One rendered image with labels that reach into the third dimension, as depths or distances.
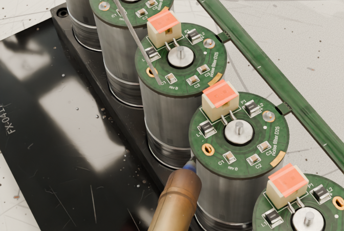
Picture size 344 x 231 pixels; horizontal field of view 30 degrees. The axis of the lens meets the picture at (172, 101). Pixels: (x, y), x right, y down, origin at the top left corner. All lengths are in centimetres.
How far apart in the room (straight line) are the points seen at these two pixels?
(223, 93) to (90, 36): 8
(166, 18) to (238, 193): 5
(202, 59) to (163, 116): 2
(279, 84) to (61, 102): 9
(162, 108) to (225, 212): 3
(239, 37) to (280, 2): 10
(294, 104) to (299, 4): 11
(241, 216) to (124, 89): 6
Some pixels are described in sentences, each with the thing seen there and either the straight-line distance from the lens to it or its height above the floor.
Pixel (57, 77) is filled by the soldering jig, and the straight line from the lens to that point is 24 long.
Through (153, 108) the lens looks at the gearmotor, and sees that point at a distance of 18.
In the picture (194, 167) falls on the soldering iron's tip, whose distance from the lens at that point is 15.
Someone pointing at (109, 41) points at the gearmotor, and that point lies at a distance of 19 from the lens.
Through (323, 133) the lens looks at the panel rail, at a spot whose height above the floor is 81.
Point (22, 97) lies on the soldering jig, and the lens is 24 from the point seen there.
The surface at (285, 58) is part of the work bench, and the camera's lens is 25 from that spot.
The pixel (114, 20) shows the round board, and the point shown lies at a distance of 18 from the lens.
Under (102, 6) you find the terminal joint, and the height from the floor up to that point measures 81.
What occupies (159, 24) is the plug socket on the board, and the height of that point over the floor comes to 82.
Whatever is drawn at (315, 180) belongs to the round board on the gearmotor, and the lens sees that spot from 16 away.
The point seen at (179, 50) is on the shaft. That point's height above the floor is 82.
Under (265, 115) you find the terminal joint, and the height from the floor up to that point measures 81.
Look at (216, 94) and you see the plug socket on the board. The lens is 16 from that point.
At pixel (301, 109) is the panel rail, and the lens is 17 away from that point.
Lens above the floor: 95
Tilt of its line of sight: 56 degrees down
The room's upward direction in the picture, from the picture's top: 5 degrees counter-clockwise
